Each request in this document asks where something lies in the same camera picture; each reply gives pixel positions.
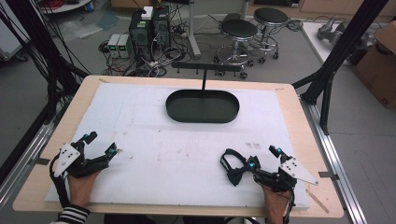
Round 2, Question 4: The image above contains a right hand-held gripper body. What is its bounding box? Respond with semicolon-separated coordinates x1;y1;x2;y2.
253;154;320;193

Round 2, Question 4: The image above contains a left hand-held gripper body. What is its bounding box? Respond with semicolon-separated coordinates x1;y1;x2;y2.
53;140;110;179

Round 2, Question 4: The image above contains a black bow tie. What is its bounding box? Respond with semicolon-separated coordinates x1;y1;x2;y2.
219;148;255;188

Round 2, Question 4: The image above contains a person's left hand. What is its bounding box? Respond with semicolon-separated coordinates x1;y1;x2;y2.
66;170;102;208

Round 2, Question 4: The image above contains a person's right hand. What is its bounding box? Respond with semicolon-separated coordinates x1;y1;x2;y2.
261;185;292;224

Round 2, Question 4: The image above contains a thin wooden stick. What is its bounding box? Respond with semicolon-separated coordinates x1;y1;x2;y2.
305;189;331;215

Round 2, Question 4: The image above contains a white foam mat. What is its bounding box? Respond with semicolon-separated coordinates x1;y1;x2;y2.
45;82;311;210

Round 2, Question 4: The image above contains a black oval tray hanger stand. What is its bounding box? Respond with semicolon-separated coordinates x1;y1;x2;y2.
164;61;244;124

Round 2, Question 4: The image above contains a grey power supply unit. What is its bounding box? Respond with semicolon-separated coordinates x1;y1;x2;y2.
106;33;121;59
117;34;133;60

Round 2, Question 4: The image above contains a clear plastic sheet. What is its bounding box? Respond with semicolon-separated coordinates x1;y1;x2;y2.
58;19;105;40

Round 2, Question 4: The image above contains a black computer tower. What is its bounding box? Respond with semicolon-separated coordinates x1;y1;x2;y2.
151;5;172;51
128;9;154;62

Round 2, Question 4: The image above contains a black round stool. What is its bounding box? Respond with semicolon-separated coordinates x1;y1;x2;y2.
252;7;290;64
213;19;260;80

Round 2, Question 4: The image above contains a brown cardboard box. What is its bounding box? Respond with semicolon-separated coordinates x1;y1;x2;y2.
352;21;396;109

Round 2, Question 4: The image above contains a grey robot part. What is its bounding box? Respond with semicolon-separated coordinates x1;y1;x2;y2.
317;16;377;52

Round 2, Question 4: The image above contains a small white box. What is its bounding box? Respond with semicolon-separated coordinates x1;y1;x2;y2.
140;6;154;21

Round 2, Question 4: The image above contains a grey desk leg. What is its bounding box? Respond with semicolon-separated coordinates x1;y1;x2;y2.
186;0;203;61

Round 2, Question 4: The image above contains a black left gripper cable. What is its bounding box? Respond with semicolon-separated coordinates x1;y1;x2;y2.
49;154;71;209

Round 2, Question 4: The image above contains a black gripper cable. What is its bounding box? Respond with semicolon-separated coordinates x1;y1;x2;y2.
282;189;297;224
49;154;71;209

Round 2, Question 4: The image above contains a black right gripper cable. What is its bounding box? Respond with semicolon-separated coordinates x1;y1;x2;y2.
282;189;297;224

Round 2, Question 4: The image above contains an aluminium rail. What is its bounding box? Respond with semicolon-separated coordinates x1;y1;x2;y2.
0;119;62;208
299;95;369;224

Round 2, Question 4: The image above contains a black hanging cable bundle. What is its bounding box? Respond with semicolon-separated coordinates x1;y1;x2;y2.
0;0;92;94

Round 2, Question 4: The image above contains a tangle of floor cables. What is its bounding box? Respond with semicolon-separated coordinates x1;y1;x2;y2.
98;40;192;77

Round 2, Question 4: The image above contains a black metal frame post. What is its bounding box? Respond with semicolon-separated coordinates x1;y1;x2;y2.
5;0;82;125
291;0;390;136

